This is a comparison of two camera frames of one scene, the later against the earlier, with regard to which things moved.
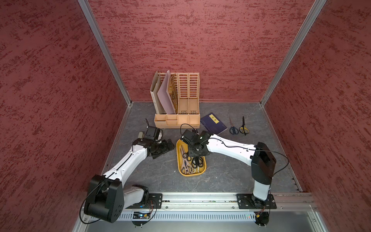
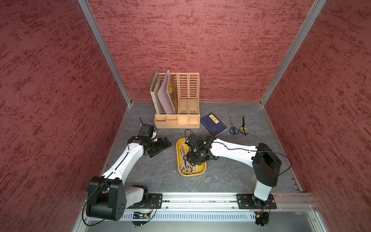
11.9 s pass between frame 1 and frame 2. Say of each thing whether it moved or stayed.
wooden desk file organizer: stayed
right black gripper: moved
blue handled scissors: stayed
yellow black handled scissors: stayed
